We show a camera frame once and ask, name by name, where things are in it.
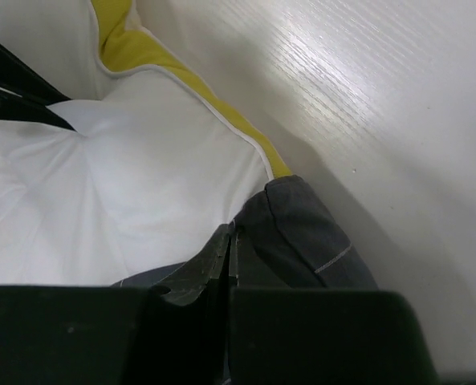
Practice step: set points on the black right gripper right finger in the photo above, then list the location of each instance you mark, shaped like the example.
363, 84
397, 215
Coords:
281, 335

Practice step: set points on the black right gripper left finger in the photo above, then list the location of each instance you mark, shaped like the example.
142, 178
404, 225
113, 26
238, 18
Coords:
172, 332

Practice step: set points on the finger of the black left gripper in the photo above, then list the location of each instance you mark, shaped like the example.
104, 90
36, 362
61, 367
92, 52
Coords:
25, 95

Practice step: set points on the dark grey checked pillowcase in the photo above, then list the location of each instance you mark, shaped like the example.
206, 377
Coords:
291, 233

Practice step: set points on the white pillow with yellow edge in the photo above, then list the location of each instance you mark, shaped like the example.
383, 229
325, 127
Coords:
150, 164

